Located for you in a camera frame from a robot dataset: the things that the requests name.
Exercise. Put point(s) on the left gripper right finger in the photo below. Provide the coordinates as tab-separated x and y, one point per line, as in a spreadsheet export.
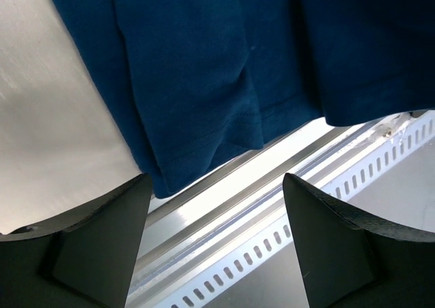
351	258

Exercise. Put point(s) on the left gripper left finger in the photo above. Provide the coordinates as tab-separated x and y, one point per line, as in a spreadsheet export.
84	257

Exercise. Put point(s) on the navy blue t-shirt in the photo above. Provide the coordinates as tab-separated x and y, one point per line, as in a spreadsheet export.
192	84

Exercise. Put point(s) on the aluminium mounting rail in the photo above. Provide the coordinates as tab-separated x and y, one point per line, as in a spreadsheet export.
178	223

